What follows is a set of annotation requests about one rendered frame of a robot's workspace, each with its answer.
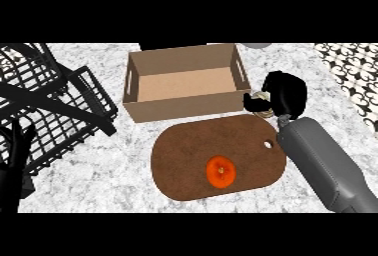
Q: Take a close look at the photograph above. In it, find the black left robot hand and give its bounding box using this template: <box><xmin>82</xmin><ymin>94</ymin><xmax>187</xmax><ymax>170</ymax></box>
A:
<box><xmin>0</xmin><ymin>119</ymin><xmax>39</xmax><ymax>214</ymax></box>

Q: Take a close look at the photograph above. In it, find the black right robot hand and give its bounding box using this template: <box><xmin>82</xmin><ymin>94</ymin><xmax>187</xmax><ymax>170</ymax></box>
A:
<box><xmin>243</xmin><ymin>70</ymin><xmax>309</xmax><ymax>121</ymax></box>

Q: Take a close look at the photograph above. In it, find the pale cupcake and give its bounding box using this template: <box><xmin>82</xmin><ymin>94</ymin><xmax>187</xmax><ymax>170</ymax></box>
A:
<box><xmin>250</xmin><ymin>90</ymin><xmax>277</xmax><ymax>119</ymax></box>

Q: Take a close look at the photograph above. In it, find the brown cardboard box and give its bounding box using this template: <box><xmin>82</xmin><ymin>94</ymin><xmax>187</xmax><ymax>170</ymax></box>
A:
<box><xmin>122</xmin><ymin>43</ymin><xmax>253</xmax><ymax>124</ymax></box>

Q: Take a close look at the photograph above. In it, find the brown wooden cutting board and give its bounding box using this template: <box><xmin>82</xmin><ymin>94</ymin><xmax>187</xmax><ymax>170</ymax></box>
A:
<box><xmin>150</xmin><ymin>114</ymin><xmax>289</xmax><ymax>202</ymax></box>

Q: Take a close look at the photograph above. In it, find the black and white patterned placemat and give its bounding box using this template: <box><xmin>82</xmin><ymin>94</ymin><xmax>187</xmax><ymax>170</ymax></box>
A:
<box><xmin>314</xmin><ymin>43</ymin><xmax>378</xmax><ymax>133</ymax></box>

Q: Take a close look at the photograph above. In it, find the grey round object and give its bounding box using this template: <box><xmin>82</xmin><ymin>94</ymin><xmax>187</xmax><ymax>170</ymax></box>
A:
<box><xmin>241</xmin><ymin>43</ymin><xmax>274</xmax><ymax>50</ymax></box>

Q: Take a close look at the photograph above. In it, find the orange fruit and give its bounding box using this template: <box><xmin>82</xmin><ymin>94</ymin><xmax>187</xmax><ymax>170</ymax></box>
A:
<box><xmin>206</xmin><ymin>155</ymin><xmax>238</xmax><ymax>190</ymax></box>

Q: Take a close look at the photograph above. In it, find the black wire basket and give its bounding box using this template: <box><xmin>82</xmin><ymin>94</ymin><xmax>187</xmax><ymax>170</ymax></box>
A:
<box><xmin>0</xmin><ymin>43</ymin><xmax>120</xmax><ymax>177</ymax></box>

